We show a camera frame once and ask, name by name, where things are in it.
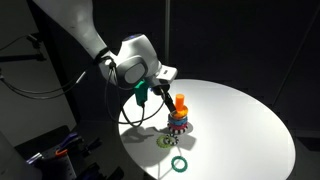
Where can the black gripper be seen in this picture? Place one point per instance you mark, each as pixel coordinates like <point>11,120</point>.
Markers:
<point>160,88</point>

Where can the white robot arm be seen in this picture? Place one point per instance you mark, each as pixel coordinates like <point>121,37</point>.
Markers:
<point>86,30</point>

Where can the grey vertical pole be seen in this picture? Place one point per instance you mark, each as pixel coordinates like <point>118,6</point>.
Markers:
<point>167,33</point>

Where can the black clamp equipment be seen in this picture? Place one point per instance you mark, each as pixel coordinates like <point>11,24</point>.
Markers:
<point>63,156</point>

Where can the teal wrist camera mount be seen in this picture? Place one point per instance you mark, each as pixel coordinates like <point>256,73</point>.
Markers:
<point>141,91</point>

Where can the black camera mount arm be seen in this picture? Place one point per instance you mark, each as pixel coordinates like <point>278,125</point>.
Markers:
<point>23,57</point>

